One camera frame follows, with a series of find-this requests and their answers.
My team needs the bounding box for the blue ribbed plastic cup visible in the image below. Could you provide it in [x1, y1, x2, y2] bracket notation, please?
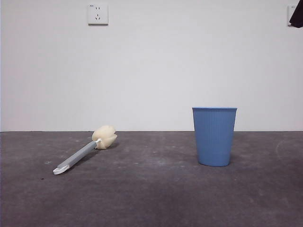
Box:
[192, 106, 238, 167]

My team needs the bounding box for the cup brush with cream sponge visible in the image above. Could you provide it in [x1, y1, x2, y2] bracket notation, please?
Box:
[52, 125, 118, 175]

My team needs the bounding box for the white wall socket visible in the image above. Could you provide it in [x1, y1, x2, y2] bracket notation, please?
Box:
[88, 3, 109, 26]
[287, 4, 296, 26]

